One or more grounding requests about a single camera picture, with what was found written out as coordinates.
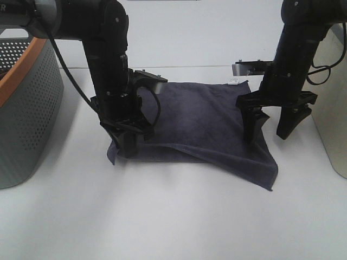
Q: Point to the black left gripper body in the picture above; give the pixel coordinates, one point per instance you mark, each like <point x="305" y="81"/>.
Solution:
<point x="121" y="113"/>

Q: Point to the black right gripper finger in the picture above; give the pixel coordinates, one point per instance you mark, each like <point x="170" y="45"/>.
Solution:
<point x="290" y="118"/>
<point x="253" y="121"/>

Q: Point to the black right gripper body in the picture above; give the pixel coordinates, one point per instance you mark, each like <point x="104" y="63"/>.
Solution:
<point x="258" y="100"/>

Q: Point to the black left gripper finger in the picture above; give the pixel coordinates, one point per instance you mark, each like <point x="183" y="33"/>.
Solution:
<point x="127" y="144"/>
<point x="148" y="132"/>

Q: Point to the dark navy towel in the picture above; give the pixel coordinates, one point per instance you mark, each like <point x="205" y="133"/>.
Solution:
<point x="199" y="123"/>

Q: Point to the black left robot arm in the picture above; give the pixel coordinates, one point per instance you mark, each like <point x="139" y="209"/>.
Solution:
<point x="101" y="27"/>

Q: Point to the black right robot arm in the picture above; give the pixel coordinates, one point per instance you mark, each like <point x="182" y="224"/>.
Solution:
<point x="306" y="24"/>

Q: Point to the beige bin grey rim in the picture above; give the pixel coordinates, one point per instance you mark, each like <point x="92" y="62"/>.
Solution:
<point x="329" y="112"/>

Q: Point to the grey perforated basket orange rim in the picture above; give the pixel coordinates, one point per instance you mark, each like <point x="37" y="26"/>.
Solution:
<point x="31" y="94"/>

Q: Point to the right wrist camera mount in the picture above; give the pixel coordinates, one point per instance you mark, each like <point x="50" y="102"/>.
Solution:
<point x="250" y="68"/>

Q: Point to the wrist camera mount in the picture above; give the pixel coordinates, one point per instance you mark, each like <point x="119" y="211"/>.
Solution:
<point x="142" y="78"/>
<point x="250" y="68"/>

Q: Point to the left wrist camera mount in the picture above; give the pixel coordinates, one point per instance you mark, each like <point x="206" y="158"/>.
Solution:
<point x="142" y="78"/>

